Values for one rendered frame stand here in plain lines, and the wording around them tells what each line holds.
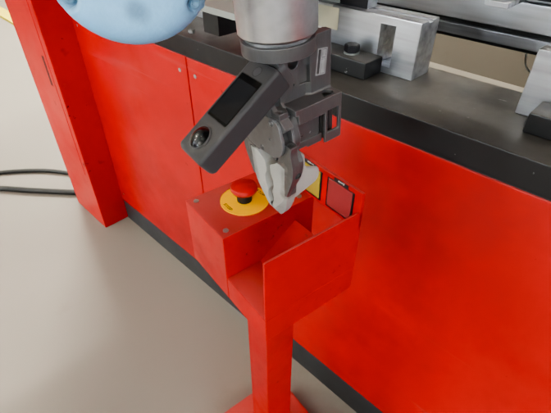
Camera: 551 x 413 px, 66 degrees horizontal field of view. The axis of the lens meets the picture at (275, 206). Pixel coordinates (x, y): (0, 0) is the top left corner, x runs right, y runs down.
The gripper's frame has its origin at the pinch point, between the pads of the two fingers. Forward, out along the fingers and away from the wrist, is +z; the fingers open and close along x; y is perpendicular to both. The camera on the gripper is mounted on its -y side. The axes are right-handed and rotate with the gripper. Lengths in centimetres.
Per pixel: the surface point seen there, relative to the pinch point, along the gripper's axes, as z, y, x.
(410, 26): -8.9, 37.7, 12.1
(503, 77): 105, 270, 102
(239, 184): 3.0, 0.9, 10.0
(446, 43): 92, 266, 149
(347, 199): 2.9, 9.7, -2.5
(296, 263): 5.6, -0.9, -4.8
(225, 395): 84, -7, 25
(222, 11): -15.1, 10.9, 25.4
